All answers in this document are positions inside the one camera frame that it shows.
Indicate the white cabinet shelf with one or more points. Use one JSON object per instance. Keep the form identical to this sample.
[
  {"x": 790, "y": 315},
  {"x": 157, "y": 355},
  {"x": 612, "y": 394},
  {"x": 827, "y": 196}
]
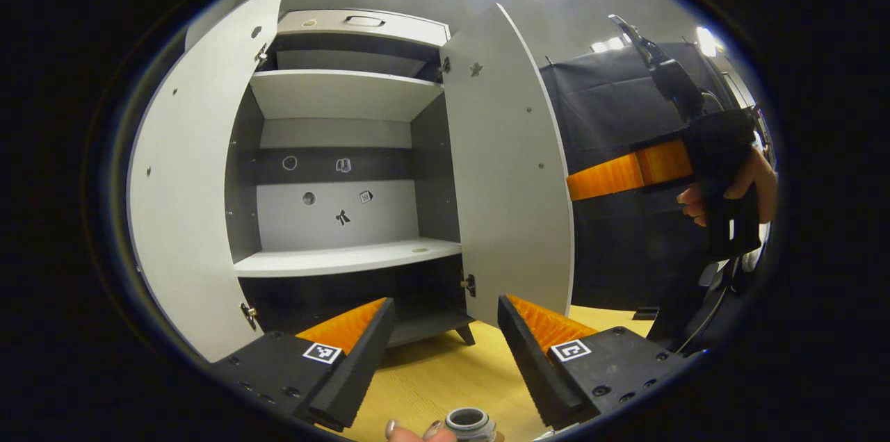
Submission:
[{"x": 334, "y": 94}]

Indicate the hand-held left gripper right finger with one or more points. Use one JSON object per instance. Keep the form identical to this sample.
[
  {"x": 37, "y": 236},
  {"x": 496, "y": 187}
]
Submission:
[{"x": 532, "y": 369}]

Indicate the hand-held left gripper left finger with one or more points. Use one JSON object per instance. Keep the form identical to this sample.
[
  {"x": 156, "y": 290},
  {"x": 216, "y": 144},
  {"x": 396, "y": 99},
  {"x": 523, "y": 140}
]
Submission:
[{"x": 358, "y": 365}]

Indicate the white cabinet drawer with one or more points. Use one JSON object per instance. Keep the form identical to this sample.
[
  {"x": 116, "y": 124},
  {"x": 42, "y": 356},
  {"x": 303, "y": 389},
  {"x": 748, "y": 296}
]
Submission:
[{"x": 403, "y": 28}]

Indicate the white cabinet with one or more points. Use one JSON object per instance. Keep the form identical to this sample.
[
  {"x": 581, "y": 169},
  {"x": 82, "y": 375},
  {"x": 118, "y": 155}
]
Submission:
[{"x": 334, "y": 219}]

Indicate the small ceiling light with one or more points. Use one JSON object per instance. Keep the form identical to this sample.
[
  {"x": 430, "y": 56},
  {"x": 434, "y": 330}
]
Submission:
[{"x": 707, "y": 41}]

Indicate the white bottle with green label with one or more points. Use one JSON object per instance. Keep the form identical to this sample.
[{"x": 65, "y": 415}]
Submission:
[{"x": 470, "y": 422}]

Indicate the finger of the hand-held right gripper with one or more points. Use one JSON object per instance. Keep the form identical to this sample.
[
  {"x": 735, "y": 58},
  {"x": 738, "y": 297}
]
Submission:
[{"x": 626, "y": 174}]

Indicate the metal door hinge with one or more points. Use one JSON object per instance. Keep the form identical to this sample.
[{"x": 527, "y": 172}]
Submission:
[
  {"x": 444, "y": 65},
  {"x": 261, "y": 55},
  {"x": 468, "y": 284},
  {"x": 248, "y": 315}
]

